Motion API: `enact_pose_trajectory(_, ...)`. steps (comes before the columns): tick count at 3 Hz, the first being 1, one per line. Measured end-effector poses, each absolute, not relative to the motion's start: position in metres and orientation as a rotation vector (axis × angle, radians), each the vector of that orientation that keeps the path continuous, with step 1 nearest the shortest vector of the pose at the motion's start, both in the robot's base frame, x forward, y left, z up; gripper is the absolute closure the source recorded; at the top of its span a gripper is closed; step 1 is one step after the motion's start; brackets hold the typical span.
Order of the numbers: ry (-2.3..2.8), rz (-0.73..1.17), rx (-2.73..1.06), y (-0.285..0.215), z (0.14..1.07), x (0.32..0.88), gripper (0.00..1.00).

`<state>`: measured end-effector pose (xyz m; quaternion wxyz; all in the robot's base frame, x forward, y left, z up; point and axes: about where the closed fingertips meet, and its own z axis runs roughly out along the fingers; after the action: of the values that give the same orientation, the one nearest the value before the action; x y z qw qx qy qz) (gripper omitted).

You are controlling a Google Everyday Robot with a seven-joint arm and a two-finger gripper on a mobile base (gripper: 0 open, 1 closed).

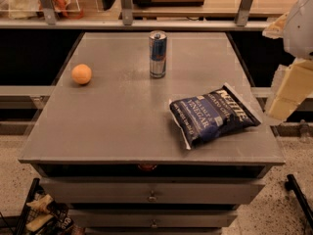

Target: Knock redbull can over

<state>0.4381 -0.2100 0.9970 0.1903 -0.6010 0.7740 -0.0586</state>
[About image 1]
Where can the grey drawer cabinet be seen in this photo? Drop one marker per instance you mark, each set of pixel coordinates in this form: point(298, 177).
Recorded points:
point(119, 127)

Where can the clear plastic bin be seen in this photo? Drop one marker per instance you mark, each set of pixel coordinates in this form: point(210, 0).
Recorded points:
point(25, 9)

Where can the metal shelf rail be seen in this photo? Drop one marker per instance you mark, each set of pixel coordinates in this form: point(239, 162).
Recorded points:
point(136, 25)

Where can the grey drawer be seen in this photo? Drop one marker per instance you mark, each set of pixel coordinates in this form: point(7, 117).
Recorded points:
point(152, 218)
point(210, 191)

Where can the blue kettle chips bag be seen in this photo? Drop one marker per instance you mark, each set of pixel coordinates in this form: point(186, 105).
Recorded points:
point(208, 116)

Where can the black wire basket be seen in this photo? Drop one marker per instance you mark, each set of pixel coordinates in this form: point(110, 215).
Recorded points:
point(42, 215)

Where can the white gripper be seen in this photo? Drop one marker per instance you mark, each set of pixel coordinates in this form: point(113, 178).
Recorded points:
point(300, 29)

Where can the lower grey drawer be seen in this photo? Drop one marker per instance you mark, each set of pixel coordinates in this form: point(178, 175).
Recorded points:
point(152, 218)

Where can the black chair frame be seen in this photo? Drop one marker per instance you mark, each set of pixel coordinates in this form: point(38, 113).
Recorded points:
point(292, 185)

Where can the orange fruit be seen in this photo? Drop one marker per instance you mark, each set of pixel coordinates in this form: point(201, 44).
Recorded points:
point(81, 74)

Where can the blue silver redbull can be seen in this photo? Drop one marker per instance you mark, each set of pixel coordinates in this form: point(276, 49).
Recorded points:
point(158, 44)

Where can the upper grey drawer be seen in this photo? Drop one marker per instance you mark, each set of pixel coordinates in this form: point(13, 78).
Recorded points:
point(210, 191)

